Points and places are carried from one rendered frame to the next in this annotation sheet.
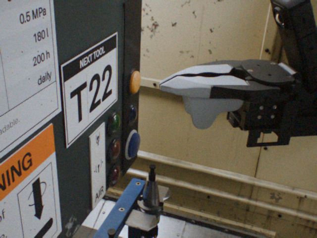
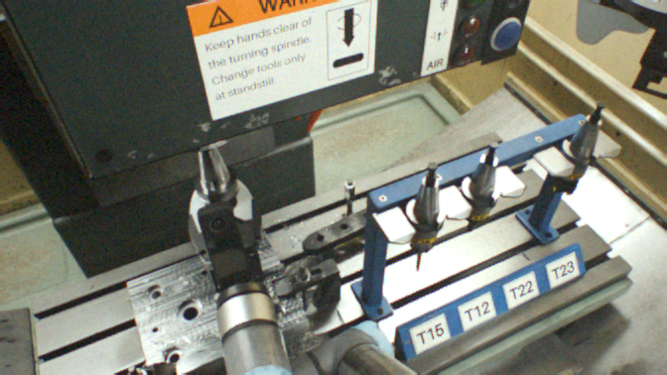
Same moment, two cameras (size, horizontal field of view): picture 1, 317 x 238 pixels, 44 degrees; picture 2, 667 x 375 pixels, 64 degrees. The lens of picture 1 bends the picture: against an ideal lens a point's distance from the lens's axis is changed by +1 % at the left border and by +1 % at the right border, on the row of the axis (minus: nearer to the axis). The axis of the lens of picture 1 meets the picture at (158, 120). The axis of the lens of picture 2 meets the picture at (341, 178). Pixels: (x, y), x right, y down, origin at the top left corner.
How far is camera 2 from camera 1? 0.22 m
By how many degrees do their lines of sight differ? 41
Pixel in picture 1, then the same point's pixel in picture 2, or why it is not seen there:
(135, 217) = (548, 156)
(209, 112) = (599, 25)
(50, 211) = (361, 47)
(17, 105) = not seen: outside the picture
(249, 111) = (654, 42)
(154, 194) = (587, 141)
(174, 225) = (629, 211)
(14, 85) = not seen: outside the picture
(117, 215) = (528, 142)
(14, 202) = (323, 17)
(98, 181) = (435, 51)
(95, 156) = (436, 22)
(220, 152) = not seen: outside the picture
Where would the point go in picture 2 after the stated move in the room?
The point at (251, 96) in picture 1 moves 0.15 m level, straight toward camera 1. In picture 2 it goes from (648, 17) to (498, 73)
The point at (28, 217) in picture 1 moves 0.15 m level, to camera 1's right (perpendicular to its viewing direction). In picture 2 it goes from (335, 38) to (478, 122)
